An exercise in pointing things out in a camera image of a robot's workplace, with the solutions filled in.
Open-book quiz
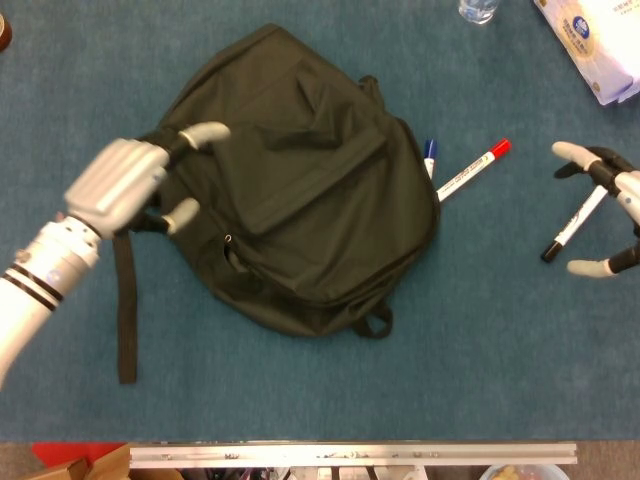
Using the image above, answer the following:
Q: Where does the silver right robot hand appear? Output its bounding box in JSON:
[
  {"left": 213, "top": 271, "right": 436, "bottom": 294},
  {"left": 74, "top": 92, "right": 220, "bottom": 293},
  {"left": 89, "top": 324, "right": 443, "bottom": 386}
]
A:
[{"left": 550, "top": 141, "right": 640, "bottom": 279}]

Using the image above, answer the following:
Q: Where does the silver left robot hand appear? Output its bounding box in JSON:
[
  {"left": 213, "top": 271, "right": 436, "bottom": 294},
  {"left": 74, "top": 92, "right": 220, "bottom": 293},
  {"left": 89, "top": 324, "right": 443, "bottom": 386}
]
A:
[{"left": 63, "top": 121, "right": 232, "bottom": 239}]

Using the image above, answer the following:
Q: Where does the black fabric backpack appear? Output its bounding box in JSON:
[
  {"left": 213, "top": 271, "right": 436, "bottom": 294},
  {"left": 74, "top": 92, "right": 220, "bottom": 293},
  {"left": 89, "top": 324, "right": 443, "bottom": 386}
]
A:
[{"left": 113, "top": 22, "right": 442, "bottom": 385}]

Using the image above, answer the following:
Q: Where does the white marker with black cap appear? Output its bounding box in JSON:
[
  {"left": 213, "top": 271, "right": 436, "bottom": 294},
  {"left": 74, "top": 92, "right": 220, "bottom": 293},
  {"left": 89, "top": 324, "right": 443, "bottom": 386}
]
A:
[{"left": 539, "top": 185, "right": 609, "bottom": 264}]

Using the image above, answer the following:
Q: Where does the white marker with red cap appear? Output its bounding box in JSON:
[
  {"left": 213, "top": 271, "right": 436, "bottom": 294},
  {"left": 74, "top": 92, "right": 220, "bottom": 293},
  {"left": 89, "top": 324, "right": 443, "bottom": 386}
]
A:
[{"left": 436, "top": 138, "right": 512, "bottom": 204}]

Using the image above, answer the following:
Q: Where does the white tissue pack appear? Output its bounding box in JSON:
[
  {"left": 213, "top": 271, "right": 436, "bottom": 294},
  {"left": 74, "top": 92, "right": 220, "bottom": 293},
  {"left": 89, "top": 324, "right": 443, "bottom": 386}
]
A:
[{"left": 532, "top": 0, "right": 640, "bottom": 107}]

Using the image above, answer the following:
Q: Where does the white marker with blue cap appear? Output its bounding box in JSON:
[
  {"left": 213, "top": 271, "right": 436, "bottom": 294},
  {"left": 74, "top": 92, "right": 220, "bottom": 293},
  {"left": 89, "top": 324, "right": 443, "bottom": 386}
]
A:
[{"left": 423, "top": 138, "right": 439, "bottom": 180}]

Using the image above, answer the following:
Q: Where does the clear plastic water bottle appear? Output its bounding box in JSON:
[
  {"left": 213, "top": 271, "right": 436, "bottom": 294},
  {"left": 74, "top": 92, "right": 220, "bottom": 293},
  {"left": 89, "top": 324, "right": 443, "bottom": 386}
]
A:
[{"left": 458, "top": 0, "right": 500, "bottom": 25}]

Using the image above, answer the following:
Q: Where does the red object under table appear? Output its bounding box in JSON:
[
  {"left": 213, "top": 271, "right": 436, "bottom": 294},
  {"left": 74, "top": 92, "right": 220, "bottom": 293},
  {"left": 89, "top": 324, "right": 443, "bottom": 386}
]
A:
[{"left": 32, "top": 442, "right": 126, "bottom": 466}]

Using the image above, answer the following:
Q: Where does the brown cardboard box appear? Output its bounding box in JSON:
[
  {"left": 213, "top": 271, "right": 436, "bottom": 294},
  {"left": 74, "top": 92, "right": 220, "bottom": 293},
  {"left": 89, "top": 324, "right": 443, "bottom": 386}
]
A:
[{"left": 22, "top": 444, "right": 132, "bottom": 480}]

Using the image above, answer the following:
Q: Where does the blue felt table cloth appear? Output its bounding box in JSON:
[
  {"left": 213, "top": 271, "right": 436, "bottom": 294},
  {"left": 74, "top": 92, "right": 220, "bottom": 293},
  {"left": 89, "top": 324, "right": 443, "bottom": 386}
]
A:
[{"left": 0, "top": 0, "right": 640, "bottom": 444}]

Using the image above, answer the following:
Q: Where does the light blue plastic bowl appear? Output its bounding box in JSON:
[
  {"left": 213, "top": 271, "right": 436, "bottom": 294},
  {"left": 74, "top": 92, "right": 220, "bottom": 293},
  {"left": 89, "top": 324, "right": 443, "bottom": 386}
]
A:
[{"left": 479, "top": 464, "right": 559, "bottom": 480}]

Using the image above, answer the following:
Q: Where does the aluminium profile rail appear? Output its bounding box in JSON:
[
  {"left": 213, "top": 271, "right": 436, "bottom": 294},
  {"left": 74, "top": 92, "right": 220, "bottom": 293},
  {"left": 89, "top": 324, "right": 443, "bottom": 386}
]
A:
[{"left": 128, "top": 442, "right": 579, "bottom": 470}]

